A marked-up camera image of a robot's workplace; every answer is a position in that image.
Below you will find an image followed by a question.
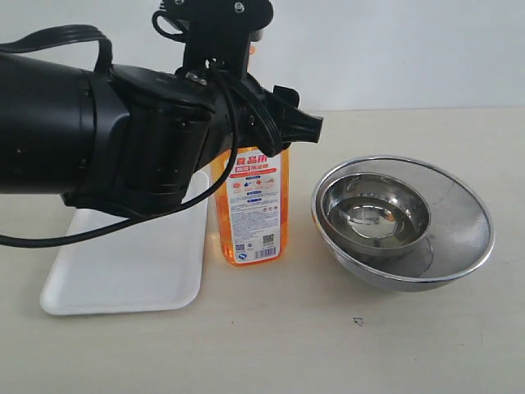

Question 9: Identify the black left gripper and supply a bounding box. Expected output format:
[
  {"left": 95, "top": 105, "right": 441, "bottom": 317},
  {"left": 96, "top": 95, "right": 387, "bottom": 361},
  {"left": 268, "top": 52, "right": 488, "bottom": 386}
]
[{"left": 197, "top": 69, "right": 323, "bottom": 168}]

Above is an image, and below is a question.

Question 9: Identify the orange pump soap bottle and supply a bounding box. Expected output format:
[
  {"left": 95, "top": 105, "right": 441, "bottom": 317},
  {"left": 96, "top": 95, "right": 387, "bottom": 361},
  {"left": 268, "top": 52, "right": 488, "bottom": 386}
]
[{"left": 208, "top": 44, "right": 294, "bottom": 268}]

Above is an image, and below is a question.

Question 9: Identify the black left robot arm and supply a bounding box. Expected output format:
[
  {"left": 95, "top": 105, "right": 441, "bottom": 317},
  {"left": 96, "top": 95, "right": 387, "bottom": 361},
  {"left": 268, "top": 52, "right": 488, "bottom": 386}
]
[{"left": 1, "top": 54, "right": 322, "bottom": 218}]

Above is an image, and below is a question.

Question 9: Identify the small stainless steel bowl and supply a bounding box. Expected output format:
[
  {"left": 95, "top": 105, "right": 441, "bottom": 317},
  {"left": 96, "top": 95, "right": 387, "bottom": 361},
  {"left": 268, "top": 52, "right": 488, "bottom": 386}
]
[{"left": 316, "top": 172, "right": 431, "bottom": 259}]

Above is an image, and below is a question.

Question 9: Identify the steel mesh colander bowl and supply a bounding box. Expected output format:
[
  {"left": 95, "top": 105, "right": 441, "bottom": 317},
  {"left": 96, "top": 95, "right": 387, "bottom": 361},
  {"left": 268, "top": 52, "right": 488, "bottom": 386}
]
[{"left": 311, "top": 155, "right": 495, "bottom": 292}]

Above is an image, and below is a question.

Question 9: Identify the white rectangular plastic tray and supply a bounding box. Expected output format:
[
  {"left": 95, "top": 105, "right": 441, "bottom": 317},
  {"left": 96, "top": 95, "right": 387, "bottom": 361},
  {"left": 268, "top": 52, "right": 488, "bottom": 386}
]
[{"left": 39, "top": 170, "right": 210, "bottom": 316}]

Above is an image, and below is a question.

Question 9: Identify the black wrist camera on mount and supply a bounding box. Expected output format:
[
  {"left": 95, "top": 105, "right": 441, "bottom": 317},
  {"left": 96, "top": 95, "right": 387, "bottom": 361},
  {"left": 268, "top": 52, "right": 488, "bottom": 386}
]
[{"left": 152, "top": 0, "right": 274, "bottom": 80}]

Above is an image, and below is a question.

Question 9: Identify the black camera cable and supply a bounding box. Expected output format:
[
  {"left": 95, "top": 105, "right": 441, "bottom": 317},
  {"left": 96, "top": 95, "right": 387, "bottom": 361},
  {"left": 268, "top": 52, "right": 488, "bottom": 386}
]
[{"left": 0, "top": 10, "right": 284, "bottom": 249}]

